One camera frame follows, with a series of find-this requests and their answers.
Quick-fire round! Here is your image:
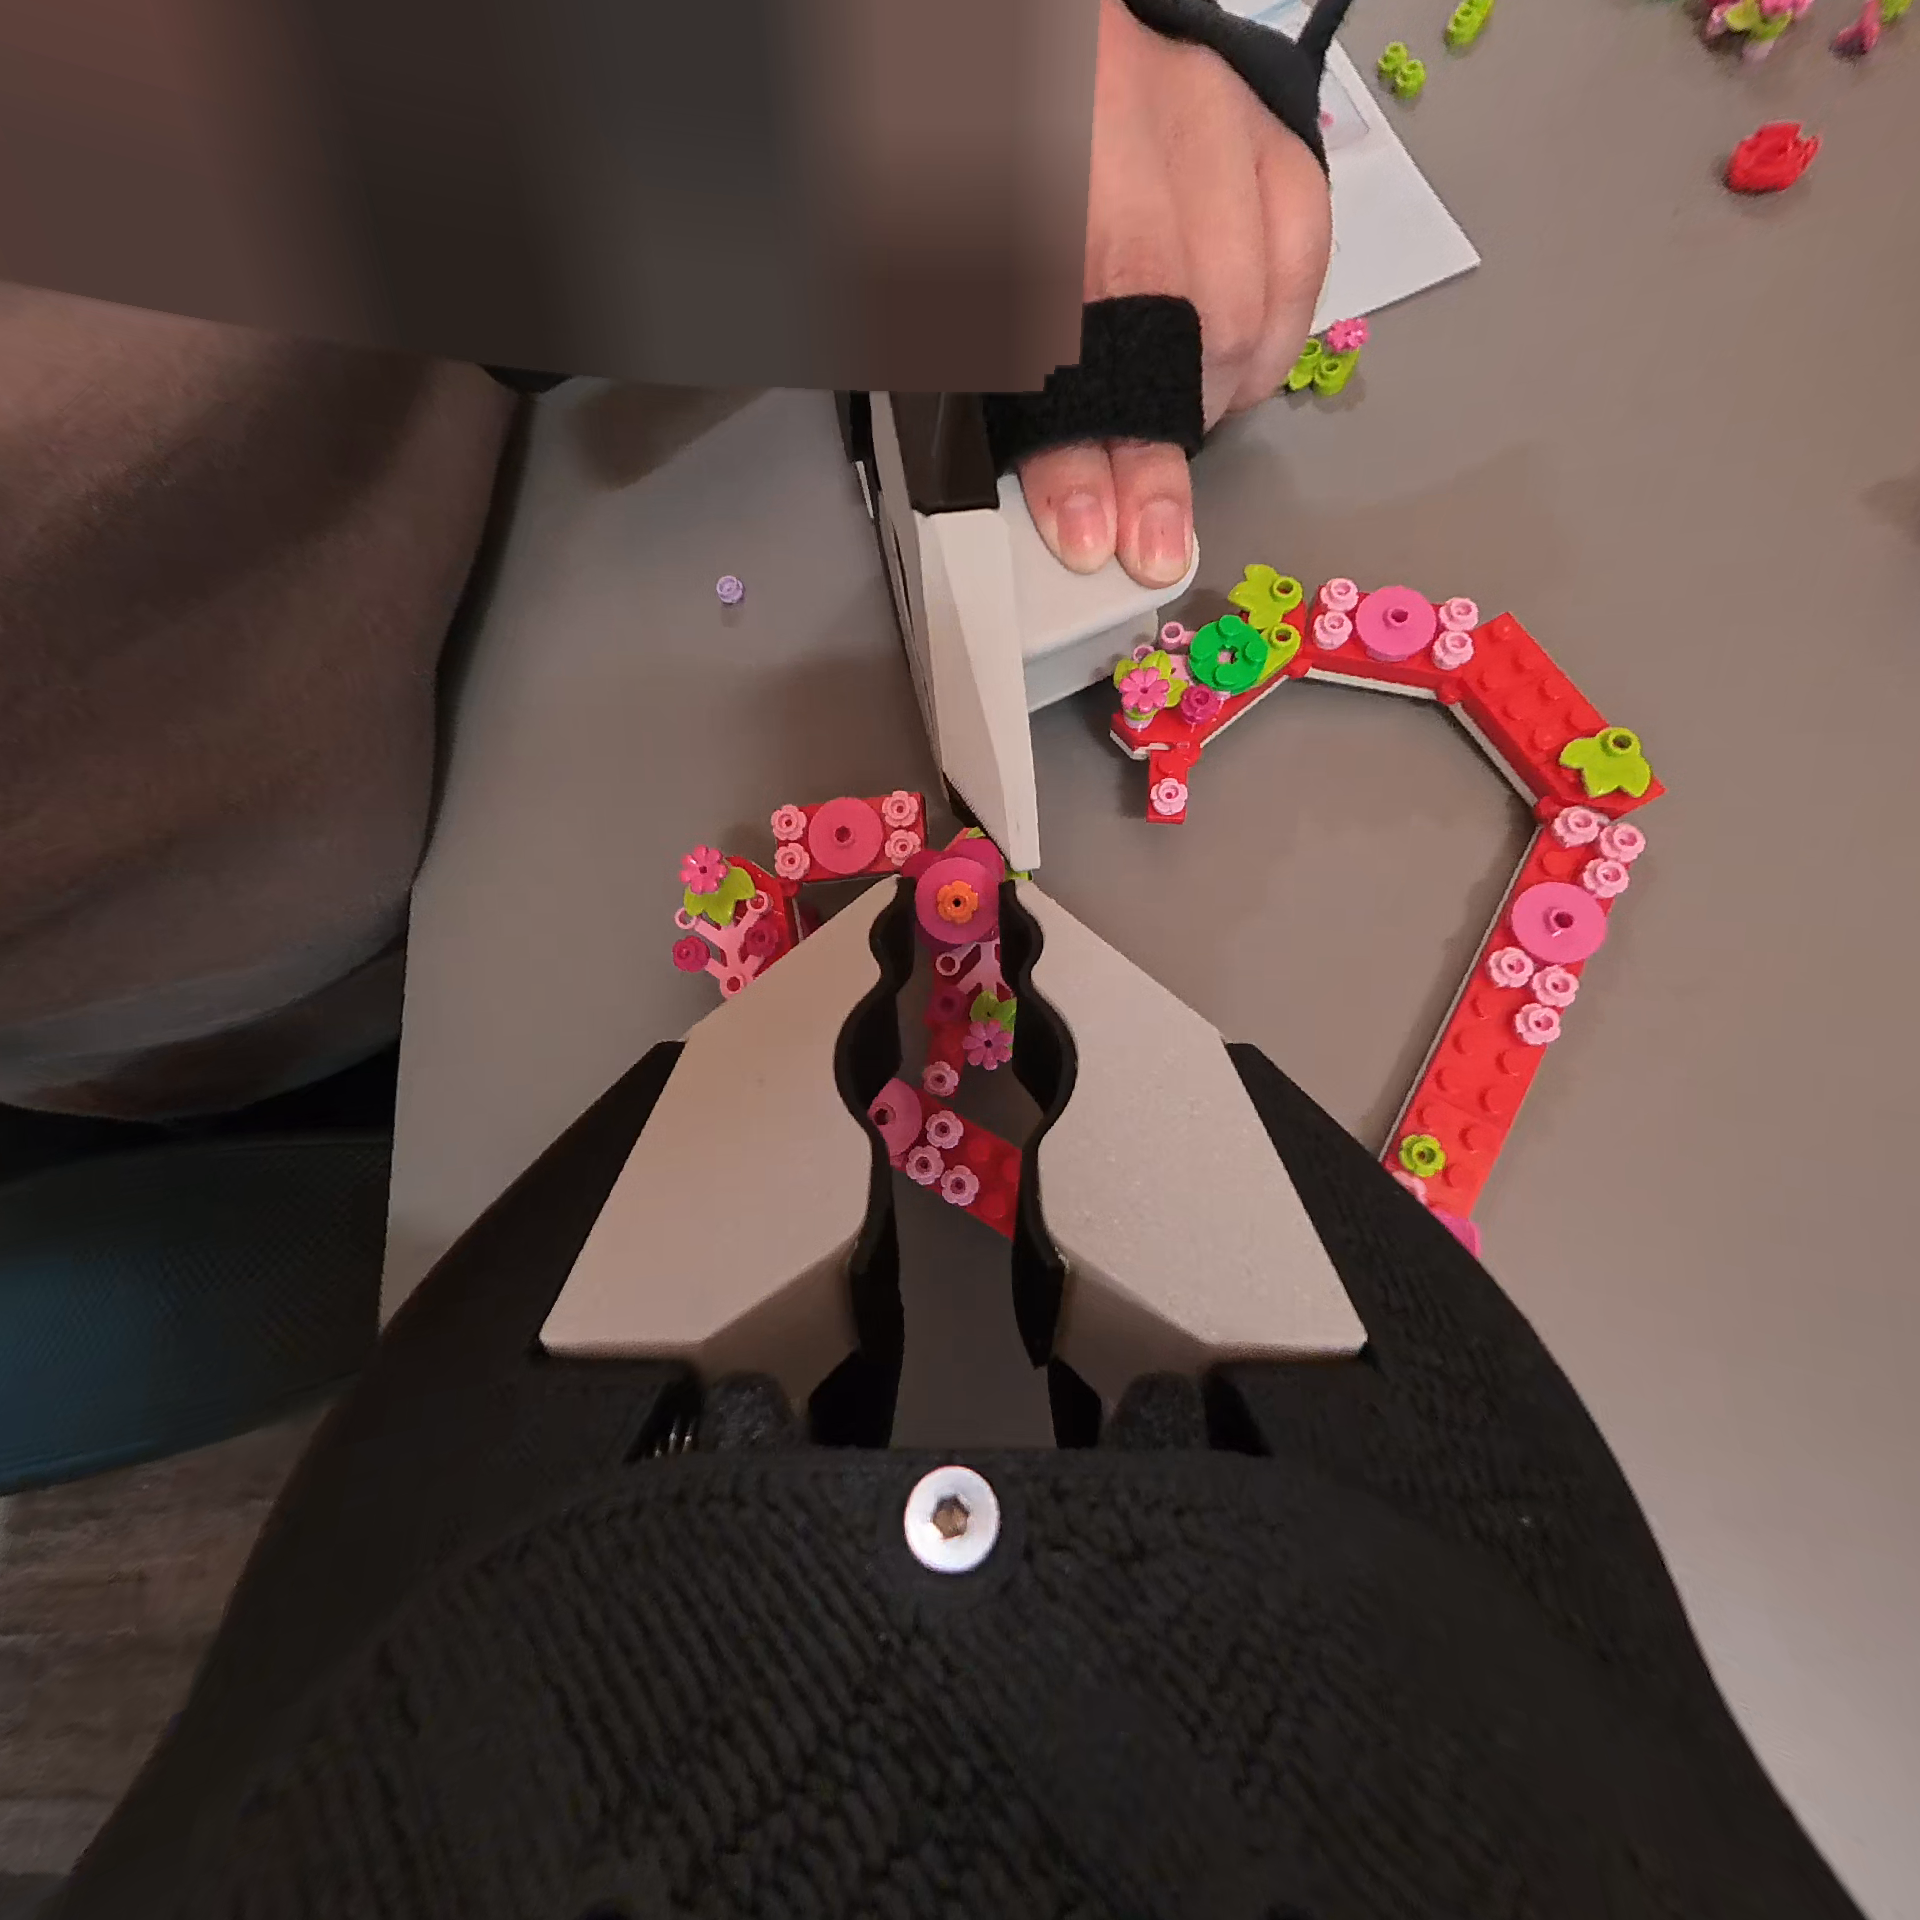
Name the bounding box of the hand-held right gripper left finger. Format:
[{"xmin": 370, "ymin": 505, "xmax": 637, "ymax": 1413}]
[{"xmin": 539, "ymin": 873, "xmax": 911, "ymax": 1373}]

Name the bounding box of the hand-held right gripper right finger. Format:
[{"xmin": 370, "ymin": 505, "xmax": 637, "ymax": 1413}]
[{"xmin": 1007, "ymin": 878, "xmax": 1368, "ymax": 1373}]

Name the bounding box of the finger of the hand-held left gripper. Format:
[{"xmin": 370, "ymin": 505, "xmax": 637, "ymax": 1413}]
[{"xmin": 872, "ymin": 503, "xmax": 1045, "ymax": 876}]

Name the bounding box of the magenta lego flower orange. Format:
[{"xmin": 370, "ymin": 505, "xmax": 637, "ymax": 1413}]
[{"xmin": 902, "ymin": 839, "xmax": 1010, "ymax": 992}]

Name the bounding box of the red lego heart frame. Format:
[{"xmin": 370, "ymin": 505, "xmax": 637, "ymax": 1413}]
[{"xmin": 669, "ymin": 563, "xmax": 1665, "ymax": 1261}]

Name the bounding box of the small pink lime lego flower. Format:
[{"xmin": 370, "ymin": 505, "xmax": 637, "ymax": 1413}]
[{"xmin": 1281, "ymin": 316, "xmax": 1374, "ymax": 400}]

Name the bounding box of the lego instruction booklet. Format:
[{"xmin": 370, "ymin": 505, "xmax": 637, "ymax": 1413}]
[{"xmin": 1302, "ymin": 0, "xmax": 1482, "ymax": 337}]

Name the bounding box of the small red lego piece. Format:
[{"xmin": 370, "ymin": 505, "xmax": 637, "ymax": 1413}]
[{"xmin": 1721, "ymin": 124, "xmax": 1823, "ymax": 196}]

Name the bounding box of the person's left hand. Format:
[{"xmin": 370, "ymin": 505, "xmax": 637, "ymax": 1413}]
[{"xmin": 997, "ymin": 0, "xmax": 1337, "ymax": 590}]

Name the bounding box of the dark teal chair seat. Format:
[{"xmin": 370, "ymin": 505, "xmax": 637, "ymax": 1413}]
[{"xmin": 0, "ymin": 1049, "xmax": 394, "ymax": 1494}]

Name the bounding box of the person's grey-brown clothing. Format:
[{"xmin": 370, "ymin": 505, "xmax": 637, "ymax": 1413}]
[{"xmin": 0, "ymin": 286, "xmax": 519, "ymax": 1119}]

